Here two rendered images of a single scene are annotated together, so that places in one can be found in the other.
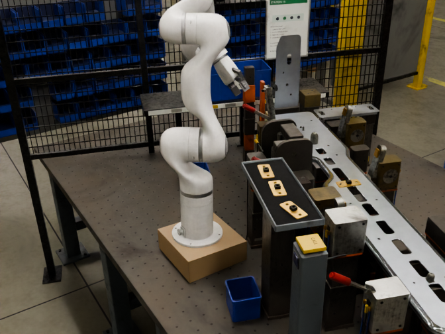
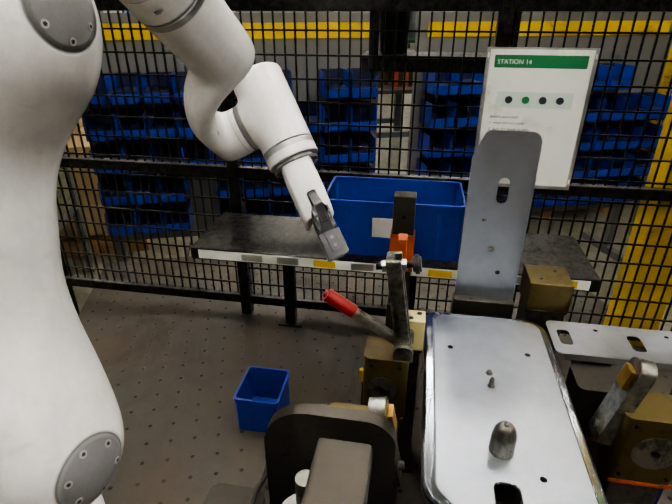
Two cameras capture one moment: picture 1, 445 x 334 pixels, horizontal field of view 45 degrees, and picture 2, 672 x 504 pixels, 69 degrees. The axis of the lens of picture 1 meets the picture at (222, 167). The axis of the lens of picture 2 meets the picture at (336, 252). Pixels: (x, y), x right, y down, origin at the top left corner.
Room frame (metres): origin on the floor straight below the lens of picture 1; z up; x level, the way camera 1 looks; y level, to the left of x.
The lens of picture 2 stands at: (1.47, -0.34, 1.53)
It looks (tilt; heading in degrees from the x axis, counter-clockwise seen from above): 27 degrees down; 22
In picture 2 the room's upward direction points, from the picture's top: straight up
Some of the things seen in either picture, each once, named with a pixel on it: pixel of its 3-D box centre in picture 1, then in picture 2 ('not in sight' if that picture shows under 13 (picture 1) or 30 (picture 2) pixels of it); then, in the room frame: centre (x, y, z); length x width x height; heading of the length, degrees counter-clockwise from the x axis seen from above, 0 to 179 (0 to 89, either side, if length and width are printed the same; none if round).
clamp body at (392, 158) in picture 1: (385, 199); not in sight; (1.74, -0.62, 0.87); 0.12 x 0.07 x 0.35; 102
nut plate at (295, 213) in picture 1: (293, 208); not in sight; (1.24, -0.19, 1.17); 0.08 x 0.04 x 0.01; 29
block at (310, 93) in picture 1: (308, 126); (531, 347); (2.40, -0.42, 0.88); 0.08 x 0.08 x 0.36; 12
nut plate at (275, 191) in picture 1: (277, 187); not in sight; (1.36, -0.16, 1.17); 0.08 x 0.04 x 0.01; 7
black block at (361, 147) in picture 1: (359, 178); not in sight; (1.95, -0.57, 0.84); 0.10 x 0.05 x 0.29; 102
